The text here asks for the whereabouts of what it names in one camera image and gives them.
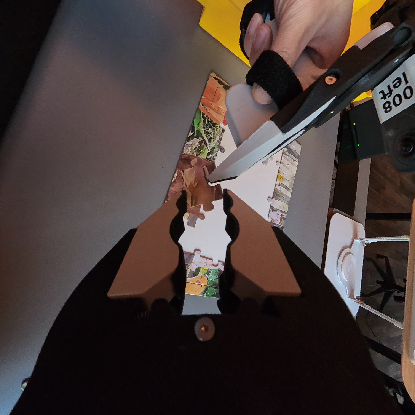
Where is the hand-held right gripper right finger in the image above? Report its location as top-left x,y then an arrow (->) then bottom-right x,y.
217,189 -> 302,313

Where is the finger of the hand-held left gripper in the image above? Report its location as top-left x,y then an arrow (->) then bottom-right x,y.
224,130 -> 307,179
207,96 -> 338,183

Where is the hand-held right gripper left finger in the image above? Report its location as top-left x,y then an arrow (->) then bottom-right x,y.
107,191 -> 188,314

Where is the jigsaw puzzle board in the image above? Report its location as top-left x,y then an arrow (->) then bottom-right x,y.
165,72 -> 302,297

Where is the yellow plastic bin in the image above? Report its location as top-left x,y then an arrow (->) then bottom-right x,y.
198,0 -> 388,62

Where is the person's left hand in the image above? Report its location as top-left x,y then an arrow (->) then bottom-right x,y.
243,0 -> 354,105

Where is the white document holder stand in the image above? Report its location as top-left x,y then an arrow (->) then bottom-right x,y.
337,235 -> 410,329

